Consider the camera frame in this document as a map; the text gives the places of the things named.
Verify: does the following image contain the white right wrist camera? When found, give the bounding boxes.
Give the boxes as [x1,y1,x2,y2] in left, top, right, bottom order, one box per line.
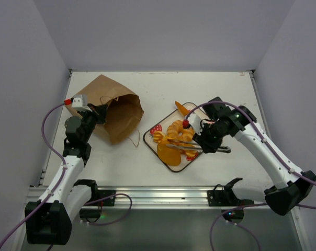
[183,112,202,135]

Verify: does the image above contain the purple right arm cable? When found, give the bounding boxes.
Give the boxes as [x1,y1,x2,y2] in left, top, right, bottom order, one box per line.
[184,101,316,251]

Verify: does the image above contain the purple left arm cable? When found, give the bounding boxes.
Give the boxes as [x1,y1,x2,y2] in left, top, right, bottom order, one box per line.
[0,99,132,251]

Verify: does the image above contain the metal tongs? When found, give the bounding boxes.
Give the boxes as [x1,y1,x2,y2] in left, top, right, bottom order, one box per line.
[167,139,232,153]

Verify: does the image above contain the round orange fake bread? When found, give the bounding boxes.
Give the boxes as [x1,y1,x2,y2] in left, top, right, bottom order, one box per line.
[157,141,182,166]

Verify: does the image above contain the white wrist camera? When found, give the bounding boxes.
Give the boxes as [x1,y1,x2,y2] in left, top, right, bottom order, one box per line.
[71,94,91,112]
[183,112,202,135]

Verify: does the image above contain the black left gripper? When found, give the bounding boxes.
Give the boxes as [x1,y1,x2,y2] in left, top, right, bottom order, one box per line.
[77,104,107,143]

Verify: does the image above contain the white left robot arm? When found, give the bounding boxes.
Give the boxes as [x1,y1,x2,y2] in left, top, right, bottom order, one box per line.
[25,104,108,245]

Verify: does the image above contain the round yellow fake pastry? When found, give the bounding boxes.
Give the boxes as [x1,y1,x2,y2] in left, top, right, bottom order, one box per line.
[167,120,195,142]

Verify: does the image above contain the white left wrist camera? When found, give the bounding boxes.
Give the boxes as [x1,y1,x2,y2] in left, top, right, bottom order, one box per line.
[71,94,91,112]

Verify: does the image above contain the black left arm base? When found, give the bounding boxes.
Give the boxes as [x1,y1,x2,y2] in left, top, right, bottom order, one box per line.
[70,189,116,223]

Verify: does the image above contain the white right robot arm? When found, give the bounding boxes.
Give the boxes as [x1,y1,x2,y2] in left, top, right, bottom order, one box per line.
[188,97,316,215]

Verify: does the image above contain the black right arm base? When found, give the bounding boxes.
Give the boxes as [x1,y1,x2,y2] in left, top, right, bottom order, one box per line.
[207,178,254,223]

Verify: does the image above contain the long orange fake baguette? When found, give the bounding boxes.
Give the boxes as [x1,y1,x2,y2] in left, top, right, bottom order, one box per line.
[175,101,190,117]

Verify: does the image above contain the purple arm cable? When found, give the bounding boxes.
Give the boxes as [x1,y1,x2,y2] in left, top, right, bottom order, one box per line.
[0,99,132,251]
[184,101,316,251]

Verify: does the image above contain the strawberry pattern tray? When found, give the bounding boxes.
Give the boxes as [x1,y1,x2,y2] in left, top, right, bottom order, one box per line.
[143,102,202,173]

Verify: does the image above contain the brown paper bag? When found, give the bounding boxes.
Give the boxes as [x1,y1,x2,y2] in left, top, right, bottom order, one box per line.
[78,75,144,144]

